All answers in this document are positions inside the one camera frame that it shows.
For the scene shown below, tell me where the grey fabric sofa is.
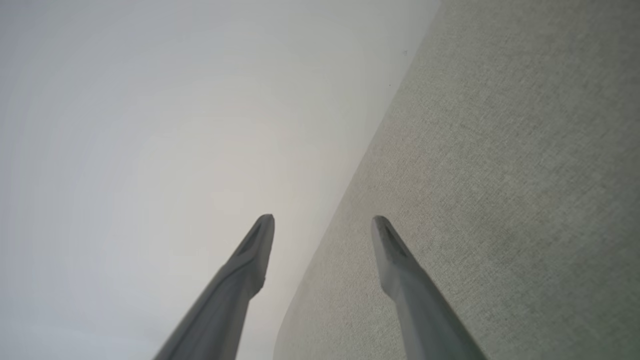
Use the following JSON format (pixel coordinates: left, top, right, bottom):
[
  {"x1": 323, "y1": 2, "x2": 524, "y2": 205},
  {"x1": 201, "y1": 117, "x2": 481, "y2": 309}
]
[{"x1": 272, "y1": 0, "x2": 640, "y2": 360}]

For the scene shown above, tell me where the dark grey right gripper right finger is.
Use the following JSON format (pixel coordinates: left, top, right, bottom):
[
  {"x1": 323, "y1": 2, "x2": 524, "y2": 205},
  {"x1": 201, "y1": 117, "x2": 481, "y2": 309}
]
[{"x1": 371, "y1": 216, "x2": 488, "y2": 360}]

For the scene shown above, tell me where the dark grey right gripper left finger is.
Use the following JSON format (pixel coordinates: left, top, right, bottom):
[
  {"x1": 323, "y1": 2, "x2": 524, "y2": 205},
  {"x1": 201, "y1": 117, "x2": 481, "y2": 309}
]
[{"x1": 152, "y1": 214, "x2": 276, "y2": 360}]

